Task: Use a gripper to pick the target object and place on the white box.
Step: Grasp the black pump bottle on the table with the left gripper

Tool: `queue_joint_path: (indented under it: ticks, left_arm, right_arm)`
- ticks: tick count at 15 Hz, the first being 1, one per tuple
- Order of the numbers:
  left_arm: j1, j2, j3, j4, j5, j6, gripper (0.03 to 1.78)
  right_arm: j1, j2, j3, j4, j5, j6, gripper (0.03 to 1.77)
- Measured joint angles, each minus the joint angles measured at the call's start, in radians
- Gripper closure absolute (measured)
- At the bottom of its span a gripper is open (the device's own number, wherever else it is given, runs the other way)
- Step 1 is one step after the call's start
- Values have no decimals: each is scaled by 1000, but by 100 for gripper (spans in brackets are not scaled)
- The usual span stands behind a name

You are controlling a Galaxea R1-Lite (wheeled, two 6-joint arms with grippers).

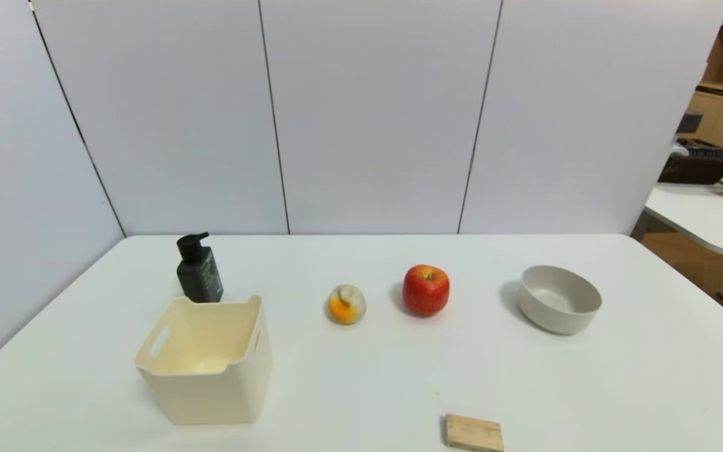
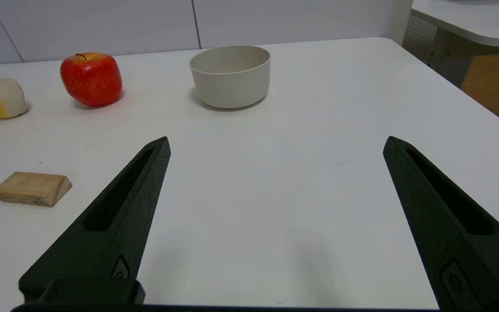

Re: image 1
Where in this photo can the white side table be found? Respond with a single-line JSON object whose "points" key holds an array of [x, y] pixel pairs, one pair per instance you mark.
{"points": [[706, 216]]}

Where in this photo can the small wooden block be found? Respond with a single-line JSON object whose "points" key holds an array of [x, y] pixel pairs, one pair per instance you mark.
{"points": [[474, 433]]}

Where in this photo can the grey round bowl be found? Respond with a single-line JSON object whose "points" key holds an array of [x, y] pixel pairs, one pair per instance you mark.
{"points": [[559, 304]]}

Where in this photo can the small white object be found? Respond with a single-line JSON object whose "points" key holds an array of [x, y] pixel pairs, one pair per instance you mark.
{"points": [[679, 150]]}

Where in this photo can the black pump dispenser bottle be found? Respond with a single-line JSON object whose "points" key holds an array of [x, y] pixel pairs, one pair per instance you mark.
{"points": [[198, 275]]}

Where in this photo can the dark woven basket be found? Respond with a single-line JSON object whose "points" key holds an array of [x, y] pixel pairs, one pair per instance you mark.
{"points": [[697, 168]]}

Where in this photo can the grey monitor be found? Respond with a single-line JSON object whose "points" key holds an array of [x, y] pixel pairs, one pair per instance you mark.
{"points": [[688, 122]]}

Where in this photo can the white and orange toy fruit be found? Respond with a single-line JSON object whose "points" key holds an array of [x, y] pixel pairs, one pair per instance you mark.
{"points": [[346, 306]]}

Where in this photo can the red apple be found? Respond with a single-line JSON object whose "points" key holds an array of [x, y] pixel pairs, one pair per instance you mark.
{"points": [[425, 290]]}

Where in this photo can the cream plastic storage box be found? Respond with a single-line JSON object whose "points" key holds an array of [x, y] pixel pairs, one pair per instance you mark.
{"points": [[211, 392]]}

